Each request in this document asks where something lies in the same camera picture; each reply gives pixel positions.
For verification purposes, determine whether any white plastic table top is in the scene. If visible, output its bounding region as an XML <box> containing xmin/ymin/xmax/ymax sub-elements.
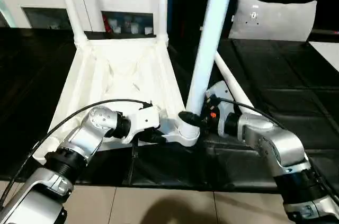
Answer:
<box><xmin>47</xmin><ymin>35</ymin><xmax>202</xmax><ymax>154</ymax></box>

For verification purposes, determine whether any white plastic table leg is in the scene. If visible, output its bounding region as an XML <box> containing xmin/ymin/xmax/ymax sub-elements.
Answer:
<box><xmin>214</xmin><ymin>51</ymin><xmax>255</xmax><ymax>110</ymax></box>
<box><xmin>157</xmin><ymin>0</ymin><xmax>170</xmax><ymax>46</ymax></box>
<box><xmin>180</xmin><ymin>0</ymin><xmax>238</xmax><ymax>135</ymax></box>
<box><xmin>55</xmin><ymin>0</ymin><xmax>88</xmax><ymax>48</ymax></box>

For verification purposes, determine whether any black work mat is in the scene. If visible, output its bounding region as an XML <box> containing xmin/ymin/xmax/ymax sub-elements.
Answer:
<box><xmin>0</xmin><ymin>25</ymin><xmax>339</xmax><ymax>193</ymax></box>

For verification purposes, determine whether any grey cushion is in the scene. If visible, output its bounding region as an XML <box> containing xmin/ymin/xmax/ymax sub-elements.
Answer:
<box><xmin>228</xmin><ymin>0</ymin><xmax>318</xmax><ymax>42</ymax></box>

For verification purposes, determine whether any white flat sheet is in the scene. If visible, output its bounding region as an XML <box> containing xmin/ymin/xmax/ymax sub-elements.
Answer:
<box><xmin>309</xmin><ymin>41</ymin><xmax>339</xmax><ymax>72</ymax></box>

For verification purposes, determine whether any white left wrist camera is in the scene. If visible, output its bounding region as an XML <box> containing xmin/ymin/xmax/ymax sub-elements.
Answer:
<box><xmin>122</xmin><ymin>105</ymin><xmax>160</xmax><ymax>144</ymax></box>

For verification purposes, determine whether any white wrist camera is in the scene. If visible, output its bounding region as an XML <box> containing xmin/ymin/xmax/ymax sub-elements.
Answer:
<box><xmin>122</xmin><ymin>105</ymin><xmax>160</xmax><ymax>144</ymax></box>
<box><xmin>204</xmin><ymin>81</ymin><xmax>234</xmax><ymax>112</ymax></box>

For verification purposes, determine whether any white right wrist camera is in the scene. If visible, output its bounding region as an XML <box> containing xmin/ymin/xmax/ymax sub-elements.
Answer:
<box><xmin>204</xmin><ymin>81</ymin><xmax>234</xmax><ymax>112</ymax></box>

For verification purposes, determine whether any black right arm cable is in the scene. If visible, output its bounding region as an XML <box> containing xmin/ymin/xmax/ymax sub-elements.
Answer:
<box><xmin>216</xmin><ymin>97</ymin><xmax>339</xmax><ymax>203</ymax></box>

